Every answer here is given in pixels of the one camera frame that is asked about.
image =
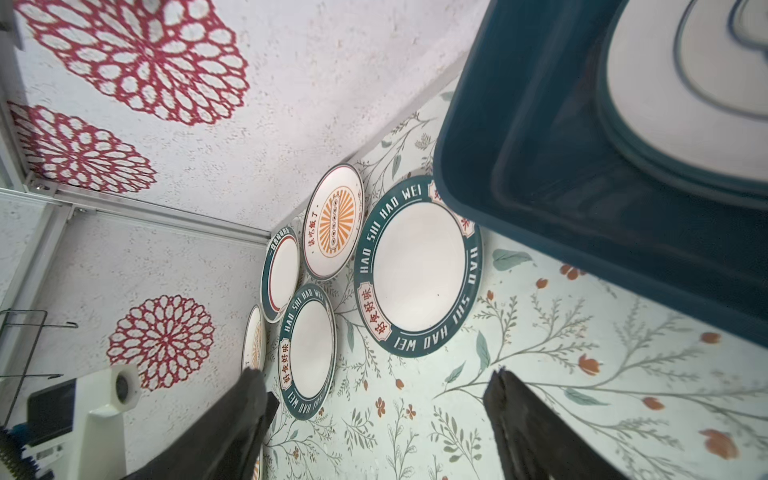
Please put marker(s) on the black wire wall rack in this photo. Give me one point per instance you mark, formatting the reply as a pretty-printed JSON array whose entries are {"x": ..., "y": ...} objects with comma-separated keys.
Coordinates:
[{"x": 21, "y": 330}]

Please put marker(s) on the orange sunburst plate left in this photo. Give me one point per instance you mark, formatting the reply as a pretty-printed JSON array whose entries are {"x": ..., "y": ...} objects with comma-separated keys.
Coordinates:
[{"x": 255, "y": 341}]

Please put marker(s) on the green red rim plate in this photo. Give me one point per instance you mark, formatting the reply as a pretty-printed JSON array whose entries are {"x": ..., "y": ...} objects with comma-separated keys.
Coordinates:
[{"x": 280, "y": 274}]

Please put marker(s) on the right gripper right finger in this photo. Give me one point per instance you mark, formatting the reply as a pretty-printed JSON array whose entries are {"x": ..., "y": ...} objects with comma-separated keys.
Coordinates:
[{"x": 532, "y": 441}]

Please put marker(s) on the white plate cloud motif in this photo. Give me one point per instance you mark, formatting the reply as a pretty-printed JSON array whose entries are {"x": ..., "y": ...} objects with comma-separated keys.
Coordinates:
[{"x": 683, "y": 95}]

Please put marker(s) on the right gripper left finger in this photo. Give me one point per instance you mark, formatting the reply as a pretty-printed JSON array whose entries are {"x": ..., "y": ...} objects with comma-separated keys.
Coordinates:
[{"x": 225, "y": 442}]

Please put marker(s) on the orange sunburst plate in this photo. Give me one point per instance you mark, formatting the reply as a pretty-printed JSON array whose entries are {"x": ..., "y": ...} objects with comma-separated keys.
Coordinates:
[
  {"x": 255, "y": 341},
  {"x": 333, "y": 222}
]

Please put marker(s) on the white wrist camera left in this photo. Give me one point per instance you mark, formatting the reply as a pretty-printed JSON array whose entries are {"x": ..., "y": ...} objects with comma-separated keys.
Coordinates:
[{"x": 76, "y": 428}]

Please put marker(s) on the orange sunburst plate back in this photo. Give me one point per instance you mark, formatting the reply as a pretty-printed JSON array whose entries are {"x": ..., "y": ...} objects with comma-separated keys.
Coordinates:
[{"x": 333, "y": 222}]

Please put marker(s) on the teal plastic bin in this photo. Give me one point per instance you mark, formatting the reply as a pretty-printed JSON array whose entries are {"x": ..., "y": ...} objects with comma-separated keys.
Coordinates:
[{"x": 527, "y": 150}]

